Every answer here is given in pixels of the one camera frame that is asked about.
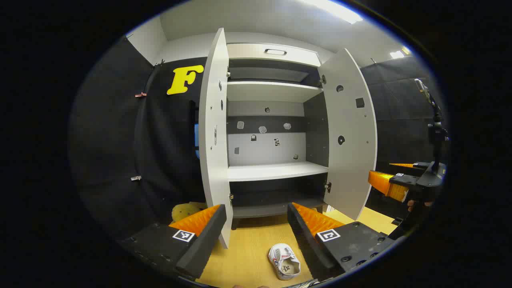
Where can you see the white shoe cabinet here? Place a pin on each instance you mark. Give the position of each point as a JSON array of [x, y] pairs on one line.
[[264, 172]]

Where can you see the small ceiling light panel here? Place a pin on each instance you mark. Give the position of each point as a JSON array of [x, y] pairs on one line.
[[400, 53]]

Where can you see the white shoe cabinet door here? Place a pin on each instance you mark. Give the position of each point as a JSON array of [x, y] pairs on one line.
[[352, 160], [214, 140]]

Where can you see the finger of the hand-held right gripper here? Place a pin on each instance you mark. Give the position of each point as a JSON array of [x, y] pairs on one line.
[[386, 184], [416, 164]]

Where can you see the white cabinet drawer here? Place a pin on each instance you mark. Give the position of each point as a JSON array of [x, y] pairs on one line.
[[248, 54]]

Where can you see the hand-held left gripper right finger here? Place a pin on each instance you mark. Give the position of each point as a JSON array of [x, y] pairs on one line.
[[306, 244]]

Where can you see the large ceiling light panel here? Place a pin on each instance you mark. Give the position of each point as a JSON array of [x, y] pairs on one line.
[[336, 10]]

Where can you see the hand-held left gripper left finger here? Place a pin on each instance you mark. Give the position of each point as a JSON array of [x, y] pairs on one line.
[[202, 248]]

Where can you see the black backdrop cloth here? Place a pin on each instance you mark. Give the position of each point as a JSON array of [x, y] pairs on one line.
[[112, 140], [400, 120]]

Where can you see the yellow plush toy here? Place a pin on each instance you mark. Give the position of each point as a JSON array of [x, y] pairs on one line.
[[184, 210]]

